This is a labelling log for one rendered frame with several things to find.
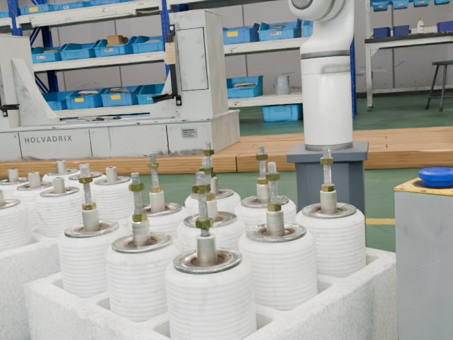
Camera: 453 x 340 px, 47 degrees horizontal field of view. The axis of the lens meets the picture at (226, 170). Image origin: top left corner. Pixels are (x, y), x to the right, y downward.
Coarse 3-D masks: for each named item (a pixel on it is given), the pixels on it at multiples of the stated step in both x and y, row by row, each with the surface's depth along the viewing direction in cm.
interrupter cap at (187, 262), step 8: (216, 248) 59; (224, 248) 59; (184, 256) 58; (192, 256) 58; (224, 256) 57; (232, 256) 56; (240, 256) 56; (176, 264) 55; (184, 264) 55; (192, 264) 55; (200, 264) 56; (216, 264) 55; (224, 264) 54; (232, 264) 54; (184, 272) 53; (192, 272) 53; (200, 272) 53; (208, 272) 53; (216, 272) 53
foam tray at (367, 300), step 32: (384, 256) 74; (32, 288) 72; (320, 288) 68; (352, 288) 64; (384, 288) 70; (32, 320) 74; (64, 320) 66; (96, 320) 60; (128, 320) 60; (160, 320) 59; (256, 320) 60; (288, 320) 57; (320, 320) 59; (352, 320) 64; (384, 320) 70
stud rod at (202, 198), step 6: (198, 174) 54; (204, 174) 55; (198, 180) 54; (204, 180) 55; (198, 198) 55; (204, 198) 55; (198, 204) 55; (204, 204) 55; (204, 210) 55; (204, 216) 55; (204, 234) 55
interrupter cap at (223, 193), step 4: (220, 188) 92; (224, 188) 92; (220, 192) 90; (224, 192) 89; (228, 192) 89; (232, 192) 88; (192, 196) 87; (196, 196) 88; (216, 196) 86; (220, 196) 86; (224, 196) 86; (228, 196) 87
